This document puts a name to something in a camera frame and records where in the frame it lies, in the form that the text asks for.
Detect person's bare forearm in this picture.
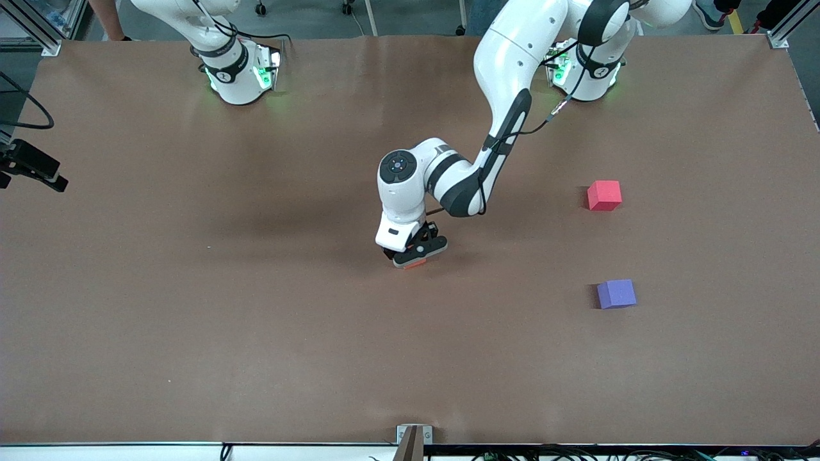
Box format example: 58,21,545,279
88,0,133,43

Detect red foam cube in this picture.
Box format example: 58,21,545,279
587,180,623,212

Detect purple foam cube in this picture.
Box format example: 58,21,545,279
596,279,637,310

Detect person's blue jeans legs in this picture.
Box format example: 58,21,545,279
465,0,497,37

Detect grey sneaker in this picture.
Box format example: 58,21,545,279
691,0,729,31

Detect aluminium frame post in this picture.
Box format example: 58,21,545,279
764,0,820,50
0,0,63,58

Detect metal table edge bracket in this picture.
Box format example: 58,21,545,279
396,424,434,461

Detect black left arm base cable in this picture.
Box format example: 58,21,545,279
541,40,578,67

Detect black arm base cable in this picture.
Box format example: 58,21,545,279
208,18,294,51
541,40,578,67

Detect black right arm base cable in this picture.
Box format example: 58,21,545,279
208,18,294,51

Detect white table edge rail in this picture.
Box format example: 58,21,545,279
0,442,399,461

